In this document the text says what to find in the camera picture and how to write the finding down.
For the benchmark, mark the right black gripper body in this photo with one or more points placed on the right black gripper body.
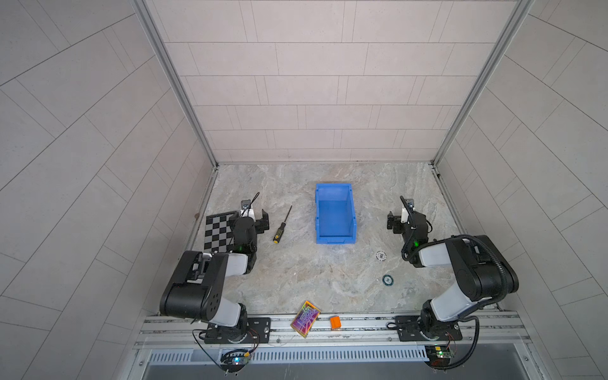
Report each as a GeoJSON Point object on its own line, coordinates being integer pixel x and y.
{"type": "Point", "coordinates": [400, 229]}

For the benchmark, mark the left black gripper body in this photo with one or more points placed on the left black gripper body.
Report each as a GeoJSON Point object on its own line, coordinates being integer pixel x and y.
{"type": "Point", "coordinates": [258, 228]}

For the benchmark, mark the black yellow screwdriver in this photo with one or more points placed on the black yellow screwdriver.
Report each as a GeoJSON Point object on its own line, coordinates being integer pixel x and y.
{"type": "Point", "coordinates": [280, 231]}

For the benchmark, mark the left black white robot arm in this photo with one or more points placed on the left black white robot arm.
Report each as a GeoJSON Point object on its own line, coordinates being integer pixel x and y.
{"type": "Point", "coordinates": [195, 290]}

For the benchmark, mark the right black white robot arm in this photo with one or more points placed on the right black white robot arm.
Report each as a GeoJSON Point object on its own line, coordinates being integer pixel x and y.
{"type": "Point", "coordinates": [482, 276]}

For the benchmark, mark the blue plastic bin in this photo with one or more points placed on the blue plastic bin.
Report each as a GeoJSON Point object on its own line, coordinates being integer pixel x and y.
{"type": "Point", "coordinates": [335, 221]}

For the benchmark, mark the black white checkerboard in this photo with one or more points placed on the black white checkerboard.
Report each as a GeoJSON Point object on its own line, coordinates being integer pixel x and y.
{"type": "Point", "coordinates": [218, 236]}

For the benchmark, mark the colourful card box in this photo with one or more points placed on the colourful card box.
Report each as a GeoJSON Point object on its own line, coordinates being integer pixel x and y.
{"type": "Point", "coordinates": [305, 319]}

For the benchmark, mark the small orange block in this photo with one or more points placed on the small orange block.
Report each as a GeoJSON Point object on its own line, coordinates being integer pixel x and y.
{"type": "Point", "coordinates": [335, 322]}

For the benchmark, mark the right circuit board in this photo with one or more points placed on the right circuit board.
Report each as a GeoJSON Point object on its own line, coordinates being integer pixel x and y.
{"type": "Point", "coordinates": [439, 355]}

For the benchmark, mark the circuit board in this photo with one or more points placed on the circuit board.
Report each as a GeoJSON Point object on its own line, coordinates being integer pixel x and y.
{"type": "Point", "coordinates": [439, 355]}
{"type": "Point", "coordinates": [233, 361]}

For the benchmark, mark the left circuit board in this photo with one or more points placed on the left circuit board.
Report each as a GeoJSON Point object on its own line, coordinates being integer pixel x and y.
{"type": "Point", "coordinates": [233, 361]}

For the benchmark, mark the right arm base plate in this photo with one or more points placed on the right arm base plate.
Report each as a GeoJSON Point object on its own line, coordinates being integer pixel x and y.
{"type": "Point", "coordinates": [417, 328]}

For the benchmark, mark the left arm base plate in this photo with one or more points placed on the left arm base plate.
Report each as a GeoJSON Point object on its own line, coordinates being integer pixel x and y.
{"type": "Point", "coordinates": [253, 331]}

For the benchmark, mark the aluminium rail frame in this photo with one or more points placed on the aluminium rail frame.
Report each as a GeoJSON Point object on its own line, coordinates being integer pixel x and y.
{"type": "Point", "coordinates": [365, 329]}

